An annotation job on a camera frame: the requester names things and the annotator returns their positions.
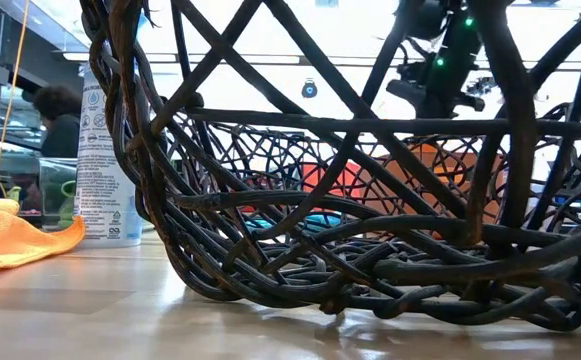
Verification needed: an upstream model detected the orange microfiber towel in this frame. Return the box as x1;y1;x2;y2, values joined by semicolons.
0;198;87;277

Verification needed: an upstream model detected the clear glass case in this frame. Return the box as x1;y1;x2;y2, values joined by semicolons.
37;157;79;230

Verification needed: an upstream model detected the red box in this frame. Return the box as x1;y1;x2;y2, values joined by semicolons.
299;160;364;199

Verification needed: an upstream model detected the dark ceiling fixture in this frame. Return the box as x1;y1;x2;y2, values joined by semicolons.
469;75;498;97

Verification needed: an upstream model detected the dark fine-woven wicker basket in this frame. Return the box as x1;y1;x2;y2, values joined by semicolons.
164;99;581;241

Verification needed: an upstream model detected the white spray bottle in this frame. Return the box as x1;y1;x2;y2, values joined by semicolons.
73;62;144;249

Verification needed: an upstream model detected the blue microfiber towel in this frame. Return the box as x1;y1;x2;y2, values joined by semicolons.
243;212;344;234

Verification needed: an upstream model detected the blue round wall device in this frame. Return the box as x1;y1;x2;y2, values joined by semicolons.
300;77;319;100

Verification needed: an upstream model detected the person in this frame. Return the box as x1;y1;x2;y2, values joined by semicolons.
32;84;82;160

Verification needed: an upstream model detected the brown cardboard box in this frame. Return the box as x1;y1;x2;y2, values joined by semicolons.
364;144;504;226

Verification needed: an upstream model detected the green object in case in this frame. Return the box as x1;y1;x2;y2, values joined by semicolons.
58;179;78;227

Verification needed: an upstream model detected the large dark wicker basket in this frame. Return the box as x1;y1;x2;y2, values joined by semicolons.
77;0;581;334

